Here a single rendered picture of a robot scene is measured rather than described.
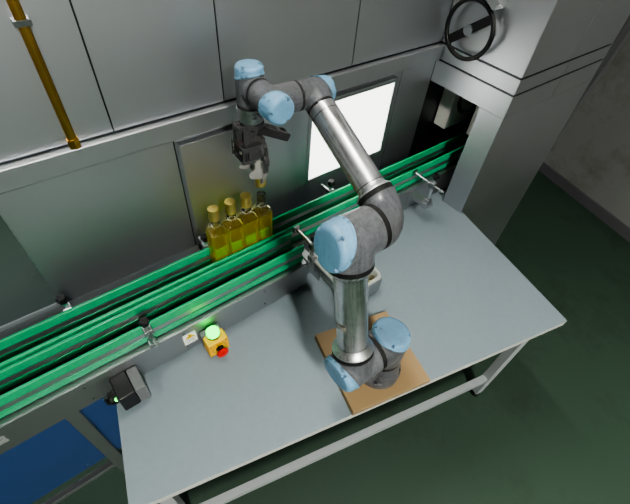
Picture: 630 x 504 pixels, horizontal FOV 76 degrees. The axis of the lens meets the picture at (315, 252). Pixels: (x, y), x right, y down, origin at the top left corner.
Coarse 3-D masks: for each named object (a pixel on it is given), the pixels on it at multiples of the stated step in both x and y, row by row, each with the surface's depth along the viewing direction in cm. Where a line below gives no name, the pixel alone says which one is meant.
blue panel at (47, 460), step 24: (96, 408) 128; (48, 432) 120; (72, 432) 128; (0, 456) 114; (24, 456) 121; (48, 456) 128; (72, 456) 136; (96, 456) 146; (0, 480) 121; (24, 480) 128; (48, 480) 136
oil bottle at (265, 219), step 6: (258, 210) 135; (264, 210) 135; (270, 210) 136; (258, 216) 135; (264, 216) 136; (270, 216) 138; (258, 222) 137; (264, 222) 138; (270, 222) 140; (264, 228) 140; (270, 228) 142; (264, 234) 142; (270, 234) 145
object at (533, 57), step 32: (512, 0) 136; (544, 0) 128; (576, 0) 133; (608, 0) 147; (512, 32) 140; (544, 32) 133; (576, 32) 148; (608, 32) 165; (448, 64) 165; (480, 64) 154; (512, 64) 144; (544, 64) 148; (576, 64) 166; (480, 96) 159; (512, 96) 150; (544, 96) 166
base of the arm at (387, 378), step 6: (384, 372) 124; (390, 372) 125; (396, 372) 127; (372, 378) 126; (378, 378) 126; (384, 378) 125; (390, 378) 126; (396, 378) 129; (366, 384) 129; (372, 384) 127; (378, 384) 127; (384, 384) 127; (390, 384) 128
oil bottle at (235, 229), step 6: (222, 222) 131; (228, 222) 129; (234, 222) 130; (240, 222) 131; (228, 228) 130; (234, 228) 130; (240, 228) 132; (228, 234) 131; (234, 234) 132; (240, 234) 134; (234, 240) 134; (240, 240) 136; (234, 246) 136; (240, 246) 138; (234, 252) 138
